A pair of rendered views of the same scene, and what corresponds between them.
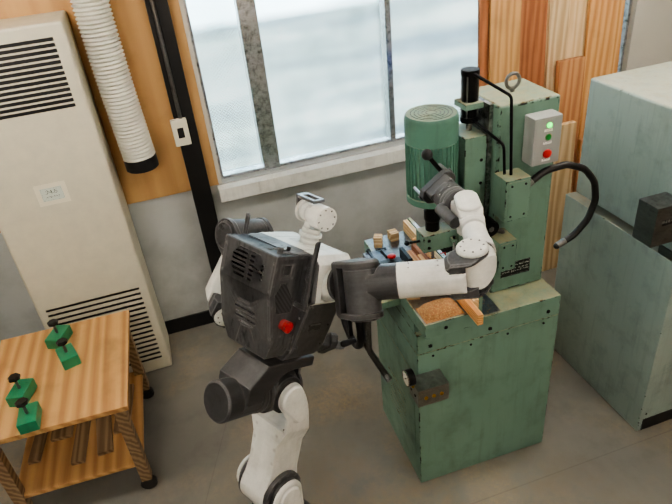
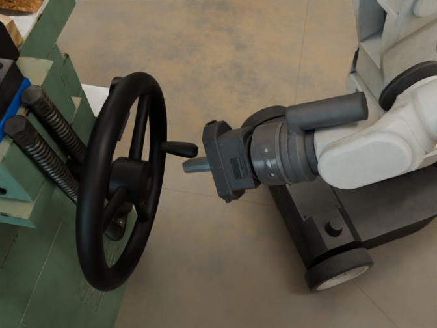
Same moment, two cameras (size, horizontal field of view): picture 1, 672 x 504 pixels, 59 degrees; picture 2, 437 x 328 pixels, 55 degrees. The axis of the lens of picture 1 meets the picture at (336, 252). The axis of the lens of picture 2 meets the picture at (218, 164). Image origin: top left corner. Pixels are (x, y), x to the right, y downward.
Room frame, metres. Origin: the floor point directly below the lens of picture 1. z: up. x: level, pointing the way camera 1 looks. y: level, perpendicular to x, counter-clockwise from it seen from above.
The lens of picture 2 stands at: (1.95, 0.20, 1.31)
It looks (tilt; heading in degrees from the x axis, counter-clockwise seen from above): 60 degrees down; 205
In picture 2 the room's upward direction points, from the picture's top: straight up
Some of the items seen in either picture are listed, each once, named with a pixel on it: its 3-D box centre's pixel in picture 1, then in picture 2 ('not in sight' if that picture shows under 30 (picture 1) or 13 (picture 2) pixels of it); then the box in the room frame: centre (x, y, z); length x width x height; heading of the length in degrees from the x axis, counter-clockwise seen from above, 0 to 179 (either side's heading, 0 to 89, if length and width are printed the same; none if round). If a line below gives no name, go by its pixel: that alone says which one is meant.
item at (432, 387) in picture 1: (428, 388); (96, 111); (1.55, -0.28, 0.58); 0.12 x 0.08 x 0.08; 104
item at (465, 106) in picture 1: (470, 95); not in sight; (1.87, -0.49, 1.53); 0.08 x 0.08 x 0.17; 14
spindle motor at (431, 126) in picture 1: (431, 157); not in sight; (1.84, -0.35, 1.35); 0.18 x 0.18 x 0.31
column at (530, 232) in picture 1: (506, 189); not in sight; (1.91, -0.63, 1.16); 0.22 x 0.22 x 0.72; 14
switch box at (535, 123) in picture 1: (541, 138); not in sight; (1.78, -0.70, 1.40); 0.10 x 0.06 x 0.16; 104
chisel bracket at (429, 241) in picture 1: (437, 238); not in sight; (1.84, -0.37, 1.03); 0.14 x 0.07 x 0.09; 104
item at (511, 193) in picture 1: (511, 195); not in sight; (1.74, -0.60, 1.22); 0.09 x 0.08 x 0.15; 104
